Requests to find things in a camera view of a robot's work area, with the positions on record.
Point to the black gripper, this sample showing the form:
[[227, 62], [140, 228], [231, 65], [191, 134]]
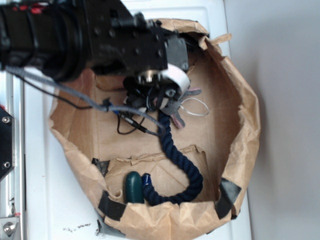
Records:
[[129, 45]]

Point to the gray plush animal toy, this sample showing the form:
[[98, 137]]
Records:
[[171, 107]]

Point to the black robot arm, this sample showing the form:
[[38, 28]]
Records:
[[61, 38]]

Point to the brown paper bag bin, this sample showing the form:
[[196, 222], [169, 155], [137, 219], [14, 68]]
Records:
[[223, 145]]

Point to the dark green cylinder object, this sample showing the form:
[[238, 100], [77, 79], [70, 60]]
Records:
[[133, 188]]

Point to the black metal bracket plate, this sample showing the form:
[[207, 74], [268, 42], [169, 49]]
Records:
[[7, 162]]

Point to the aluminum frame rail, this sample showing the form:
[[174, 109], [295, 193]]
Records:
[[12, 188]]

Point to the silver corner bracket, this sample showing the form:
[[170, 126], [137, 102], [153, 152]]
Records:
[[8, 227]]

